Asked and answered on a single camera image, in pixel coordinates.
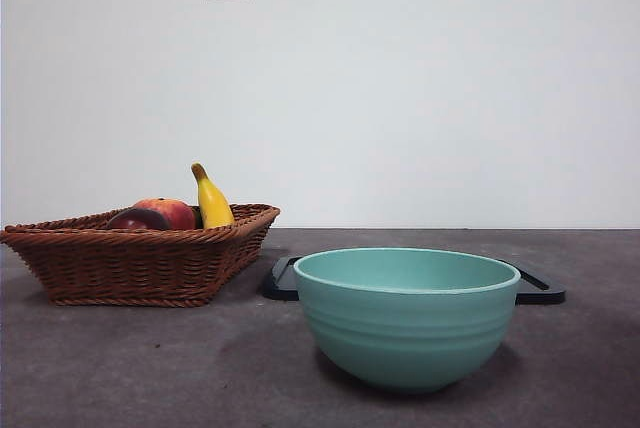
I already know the teal ribbed bowl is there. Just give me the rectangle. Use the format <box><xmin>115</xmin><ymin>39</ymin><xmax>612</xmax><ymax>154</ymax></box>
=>
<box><xmin>292</xmin><ymin>246</ymin><xmax>522</xmax><ymax>394</ymax></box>

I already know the dark red plum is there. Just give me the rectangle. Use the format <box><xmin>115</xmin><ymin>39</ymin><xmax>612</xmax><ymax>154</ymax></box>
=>
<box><xmin>106</xmin><ymin>206</ymin><xmax>170</xmax><ymax>231</ymax></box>

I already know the black rectangular tray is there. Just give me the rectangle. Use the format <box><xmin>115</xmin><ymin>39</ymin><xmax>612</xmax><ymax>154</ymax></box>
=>
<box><xmin>261</xmin><ymin>254</ymin><xmax>568</xmax><ymax>305</ymax></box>

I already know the yellow banana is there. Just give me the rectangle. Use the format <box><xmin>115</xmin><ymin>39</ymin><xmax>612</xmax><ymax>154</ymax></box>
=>
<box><xmin>190</xmin><ymin>162</ymin><xmax>236</xmax><ymax>229</ymax></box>

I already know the red orange peach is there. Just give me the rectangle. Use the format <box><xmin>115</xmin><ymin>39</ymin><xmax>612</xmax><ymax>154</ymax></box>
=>
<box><xmin>132</xmin><ymin>196</ymin><xmax>197</xmax><ymax>231</ymax></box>

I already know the brown wicker basket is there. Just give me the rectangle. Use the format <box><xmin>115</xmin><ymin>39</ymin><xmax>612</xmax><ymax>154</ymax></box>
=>
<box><xmin>0</xmin><ymin>203</ymin><xmax>282</xmax><ymax>308</ymax></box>

